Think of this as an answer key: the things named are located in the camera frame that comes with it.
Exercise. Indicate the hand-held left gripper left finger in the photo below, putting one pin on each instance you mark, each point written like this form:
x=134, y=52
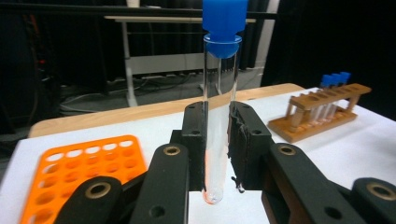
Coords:
x=196, y=146

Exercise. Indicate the white table sheet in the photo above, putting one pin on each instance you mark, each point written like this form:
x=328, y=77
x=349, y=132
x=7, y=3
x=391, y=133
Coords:
x=342, y=155

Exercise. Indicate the white metal frame desk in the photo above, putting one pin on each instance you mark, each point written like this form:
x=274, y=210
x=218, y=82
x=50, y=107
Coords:
x=168, y=63

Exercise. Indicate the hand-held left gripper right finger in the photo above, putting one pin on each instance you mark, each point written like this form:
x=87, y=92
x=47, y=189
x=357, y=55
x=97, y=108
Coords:
x=249, y=146

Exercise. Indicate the blue-capped glass test tube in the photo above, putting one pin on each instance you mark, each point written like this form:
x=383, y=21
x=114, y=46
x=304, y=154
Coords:
x=326, y=81
x=335, y=79
x=345, y=77
x=222, y=18

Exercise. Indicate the wooden test tube rack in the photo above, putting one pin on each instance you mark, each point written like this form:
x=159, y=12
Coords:
x=299, y=132

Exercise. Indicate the orange plastic test tube rack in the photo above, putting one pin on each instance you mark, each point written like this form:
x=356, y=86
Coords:
x=79, y=169

